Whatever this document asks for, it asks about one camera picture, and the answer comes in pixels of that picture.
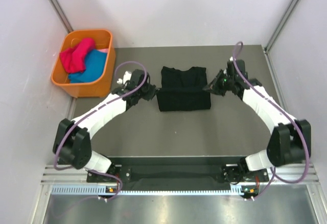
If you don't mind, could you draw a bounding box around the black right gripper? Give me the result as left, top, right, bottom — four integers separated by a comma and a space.
204, 69, 235, 97

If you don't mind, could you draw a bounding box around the black t shirt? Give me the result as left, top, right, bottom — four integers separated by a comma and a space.
156, 66, 211, 112

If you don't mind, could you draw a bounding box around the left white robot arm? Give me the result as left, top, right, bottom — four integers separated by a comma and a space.
53, 69, 159, 182

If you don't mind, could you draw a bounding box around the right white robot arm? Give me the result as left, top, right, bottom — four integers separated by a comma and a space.
203, 60, 311, 181

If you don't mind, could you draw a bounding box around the light pink cloth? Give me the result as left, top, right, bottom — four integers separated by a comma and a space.
99, 48, 108, 53

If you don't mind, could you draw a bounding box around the blue t shirt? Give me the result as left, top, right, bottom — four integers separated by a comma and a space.
68, 49, 107, 83

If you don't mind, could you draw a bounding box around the orange plastic bin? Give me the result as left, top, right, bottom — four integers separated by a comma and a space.
51, 29, 115, 98

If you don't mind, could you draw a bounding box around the pink t shirt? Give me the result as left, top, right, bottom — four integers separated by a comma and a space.
59, 38, 96, 73

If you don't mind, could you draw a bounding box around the right aluminium frame post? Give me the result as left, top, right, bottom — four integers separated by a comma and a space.
264, 0, 301, 54

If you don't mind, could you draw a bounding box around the aluminium frame post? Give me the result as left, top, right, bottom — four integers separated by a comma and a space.
48, 0, 74, 33
264, 0, 301, 54

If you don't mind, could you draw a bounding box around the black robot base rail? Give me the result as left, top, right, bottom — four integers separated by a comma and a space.
57, 156, 302, 186

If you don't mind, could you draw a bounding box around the white slotted cable duct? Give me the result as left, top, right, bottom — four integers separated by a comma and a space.
51, 185, 257, 196

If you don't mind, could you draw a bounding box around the left aluminium frame post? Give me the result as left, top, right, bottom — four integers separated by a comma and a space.
48, 0, 74, 33

